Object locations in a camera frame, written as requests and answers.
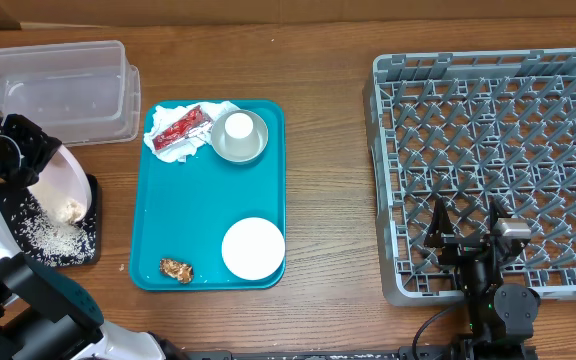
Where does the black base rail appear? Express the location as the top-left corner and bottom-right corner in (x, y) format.
(184, 345), (538, 360)

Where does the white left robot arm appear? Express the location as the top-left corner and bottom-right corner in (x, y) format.
(0, 111), (169, 359)

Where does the white rice pile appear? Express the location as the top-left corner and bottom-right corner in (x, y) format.
(10, 195), (96, 267)

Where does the teal plastic tray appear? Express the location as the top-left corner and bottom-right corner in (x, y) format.
(129, 99), (286, 291)

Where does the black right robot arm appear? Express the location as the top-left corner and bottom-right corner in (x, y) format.
(411, 199), (541, 359)

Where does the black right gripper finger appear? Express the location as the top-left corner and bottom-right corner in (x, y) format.
(424, 199), (453, 248)
(489, 198), (508, 235)

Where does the grey metal bowl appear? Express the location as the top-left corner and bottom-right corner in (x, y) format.
(211, 109), (268, 164)

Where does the white napkin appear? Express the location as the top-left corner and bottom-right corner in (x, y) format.
(143, 101), (239, 163)

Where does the pink plate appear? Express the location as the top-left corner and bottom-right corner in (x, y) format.
(28, 146), (92, 224)

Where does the grey plastic dish rack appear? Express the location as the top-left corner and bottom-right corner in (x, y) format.
(363, 48), (576, 306)

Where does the clear plastic bin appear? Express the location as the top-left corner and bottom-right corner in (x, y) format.
(0, 40), (141, 146)

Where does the white paper cup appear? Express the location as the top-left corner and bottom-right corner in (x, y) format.
(224, 112), (259, 158)

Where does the brown food scrap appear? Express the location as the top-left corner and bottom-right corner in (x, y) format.
(159, 258), (194, 284)

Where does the black food waste tray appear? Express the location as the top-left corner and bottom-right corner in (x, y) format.
(0, 174), (102, 267)

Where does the red snack wrapper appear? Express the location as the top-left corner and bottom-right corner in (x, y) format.
(153, 106), (213, 151)

